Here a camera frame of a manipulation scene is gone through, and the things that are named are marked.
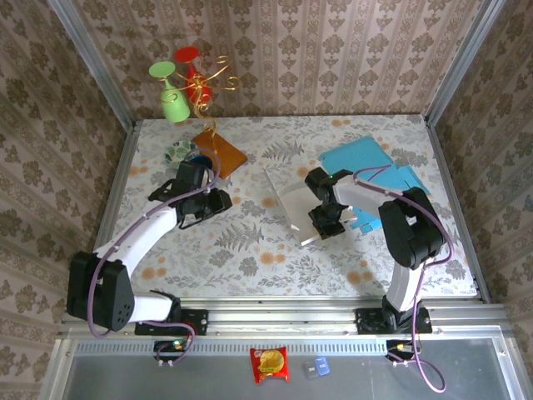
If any red wine glass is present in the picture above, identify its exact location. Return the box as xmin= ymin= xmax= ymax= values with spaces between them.
xmin=173 ymin=46 xmax=214 ymax=103

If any small black controller board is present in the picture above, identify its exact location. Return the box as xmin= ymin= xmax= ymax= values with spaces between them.
xmin=152 ymin=339 xmax=189 ymax=368
xmin=385 ymin=339 xmax=422 ymax=368

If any white paper box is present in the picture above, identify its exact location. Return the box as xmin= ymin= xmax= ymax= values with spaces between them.
xmin=264 ymin=164 xmax=363 ymax=247

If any grey metal sheet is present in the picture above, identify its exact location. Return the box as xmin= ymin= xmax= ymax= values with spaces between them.
xmin=39 ymin=337 xmax=533 ymax=400

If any slotted grey cable duct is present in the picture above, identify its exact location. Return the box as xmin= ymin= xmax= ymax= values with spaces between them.
xmin=74 ymin=337 xmax=391 ymax=355

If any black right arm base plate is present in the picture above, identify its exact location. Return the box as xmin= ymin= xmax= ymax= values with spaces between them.
xmin=356 ymin=306 xmax=434 ymax=335

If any red snack packet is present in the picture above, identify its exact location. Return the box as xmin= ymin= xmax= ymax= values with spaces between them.
xmin=249 ymin=346 xmax=290 ymax=385

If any aluminium frame post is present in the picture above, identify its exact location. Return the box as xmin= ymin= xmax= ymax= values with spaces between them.
xmin=45 ymin=0 xmax=137 ymax=130
xmin=424 ymin=0 xmax=507 ymax=126

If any gold wire glass rack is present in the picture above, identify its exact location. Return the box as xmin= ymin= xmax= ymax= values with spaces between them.
xmin=161 ymin=55 xmax=242 ymax=156

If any leaf pattern bowl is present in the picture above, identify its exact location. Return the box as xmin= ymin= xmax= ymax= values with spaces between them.
xmin=164 ymin=140 xmax=200 ymax=168

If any green wine glass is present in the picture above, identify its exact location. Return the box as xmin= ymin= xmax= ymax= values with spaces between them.
xmin=148 ymin=61 xmax=192 ymax=123

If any blue paper box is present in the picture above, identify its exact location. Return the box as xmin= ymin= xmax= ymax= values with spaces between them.
xmin=318 ymin=136 xmax=432 ymax=234

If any aluminium table side rail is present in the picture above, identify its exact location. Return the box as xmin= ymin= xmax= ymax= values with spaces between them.
xmin=78 ymin=120 xmax=141 ymax=308
xmin=423 ymin=116 xmax=492 ymax=305

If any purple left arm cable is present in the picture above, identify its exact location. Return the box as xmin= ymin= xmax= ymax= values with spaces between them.
xmin=87 ymin=150 xmax=220 ymax=368

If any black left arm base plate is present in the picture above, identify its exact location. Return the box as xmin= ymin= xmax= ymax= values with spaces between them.
xmin=133 ymin=307 xmax=209 ymax=337

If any aluminium mounting rail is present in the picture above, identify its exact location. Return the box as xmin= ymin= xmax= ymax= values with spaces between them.
xmin=57 ymin=297 xmax=511 ymax=339

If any brown wooden board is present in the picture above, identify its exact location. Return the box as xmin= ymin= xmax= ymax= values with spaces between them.
xmin=191 ymin=129 xmax=248 ymax=180

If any dark blue mug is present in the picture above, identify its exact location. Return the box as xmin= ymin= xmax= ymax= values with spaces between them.
xmin=192 ymin=154 xmax=217 ymax=184

